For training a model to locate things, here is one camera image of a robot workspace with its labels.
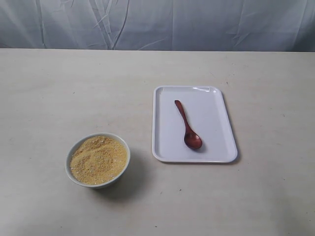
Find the dark red wooden spoon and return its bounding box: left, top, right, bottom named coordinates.
left=174, top=100, right=203, bottom=149

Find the white rectangular plastic tray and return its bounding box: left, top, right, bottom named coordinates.
left=152, top=86, right=238, bottom=163

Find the white ceramic bowl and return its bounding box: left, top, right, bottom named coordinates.
left=65, top=133, right=130, bottom=189

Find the white backdrop curtain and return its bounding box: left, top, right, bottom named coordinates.
left=0, top=0, right=315, bottom=52

